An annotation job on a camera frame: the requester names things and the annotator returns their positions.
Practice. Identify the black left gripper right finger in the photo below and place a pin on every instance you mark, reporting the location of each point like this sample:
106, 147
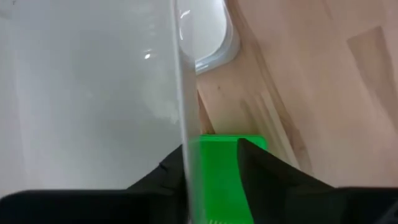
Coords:
295, 199

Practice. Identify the green plastic basket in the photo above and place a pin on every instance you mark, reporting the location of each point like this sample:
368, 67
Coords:
217, 174

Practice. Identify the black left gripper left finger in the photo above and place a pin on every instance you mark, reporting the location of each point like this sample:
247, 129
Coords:
93, 207

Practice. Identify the white plastic bin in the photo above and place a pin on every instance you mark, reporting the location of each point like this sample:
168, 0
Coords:
93, 93
205, 31

